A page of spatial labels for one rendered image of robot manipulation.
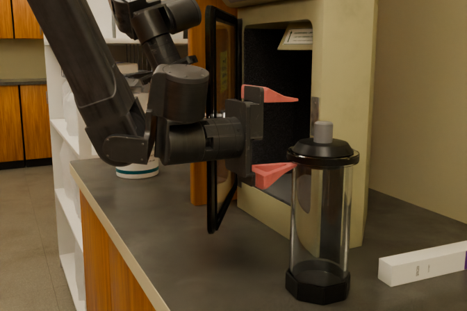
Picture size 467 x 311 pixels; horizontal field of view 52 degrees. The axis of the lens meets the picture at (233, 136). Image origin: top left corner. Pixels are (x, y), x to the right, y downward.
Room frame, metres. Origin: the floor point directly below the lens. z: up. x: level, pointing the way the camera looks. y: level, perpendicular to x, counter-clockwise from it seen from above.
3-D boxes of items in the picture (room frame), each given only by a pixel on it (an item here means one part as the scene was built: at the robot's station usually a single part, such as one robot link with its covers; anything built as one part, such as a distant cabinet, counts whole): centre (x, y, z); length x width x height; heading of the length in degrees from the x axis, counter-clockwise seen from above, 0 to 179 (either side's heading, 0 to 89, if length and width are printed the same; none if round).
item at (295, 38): (0.99, -0.18, 1.34); 0.18 x 0.18 x 0.05
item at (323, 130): (0.70, -0.14, 1.18); 0.09 x 0.09 x 0.07
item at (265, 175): (0.67, -0.05, 1.16); 0.09 x 0.07 x 0.07; 116
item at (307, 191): (0.70, -0.13, 1.06); 0.11 x 0.11 x 0.21
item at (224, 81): (0.94, 0.02, 1.19); 0.30 x 0.01 x 0.40; 171
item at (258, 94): (0.67, -0.05, 1.23); 0.09 x 0.07 x 0.07; 116
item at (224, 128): (0.64, 0.01, 1.20); 0.07 x 0.07 x 0.10; 26
